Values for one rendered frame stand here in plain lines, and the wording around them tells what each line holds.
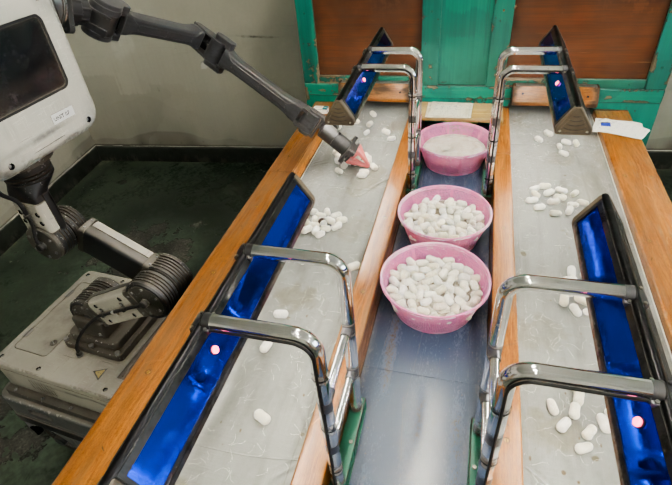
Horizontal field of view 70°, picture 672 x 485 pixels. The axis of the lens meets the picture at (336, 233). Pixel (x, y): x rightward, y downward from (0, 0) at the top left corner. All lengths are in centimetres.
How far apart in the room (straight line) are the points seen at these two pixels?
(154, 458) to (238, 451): 39
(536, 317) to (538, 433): 29
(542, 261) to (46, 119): 121
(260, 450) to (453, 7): 158
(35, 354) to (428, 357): 119
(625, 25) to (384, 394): 150
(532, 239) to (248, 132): 225
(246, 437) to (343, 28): 155
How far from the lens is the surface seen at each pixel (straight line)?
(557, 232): 145
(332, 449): 85
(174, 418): 65
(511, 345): 110
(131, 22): 154
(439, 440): 106
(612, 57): 207
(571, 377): 62
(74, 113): 129
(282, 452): 98
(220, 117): 328
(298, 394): 104
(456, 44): 200
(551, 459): 100
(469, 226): 142
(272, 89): 164
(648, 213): 156
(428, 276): 125
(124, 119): 362
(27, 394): 184
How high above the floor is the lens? 160
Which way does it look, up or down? 38 degrees down
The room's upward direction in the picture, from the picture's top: 6 degrees counter-clockwise
